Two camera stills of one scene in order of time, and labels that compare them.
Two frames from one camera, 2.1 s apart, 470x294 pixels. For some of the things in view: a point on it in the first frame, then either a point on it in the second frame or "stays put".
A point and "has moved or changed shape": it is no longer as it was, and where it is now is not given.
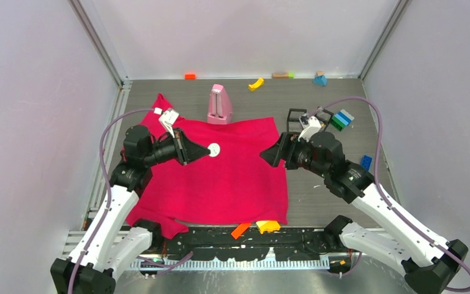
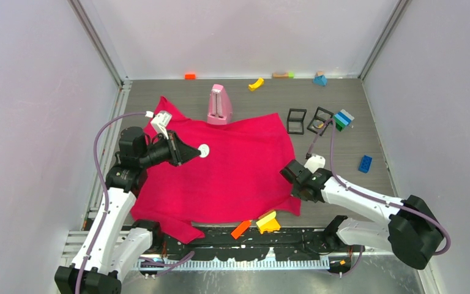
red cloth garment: [234, 184] stays put
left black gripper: [180, 144] stays put
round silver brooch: [214, 149] has moved or changed shape
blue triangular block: [320, 79] stays put
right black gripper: [288, 146] → [296, 193]
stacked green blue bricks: [341, 119] stays put
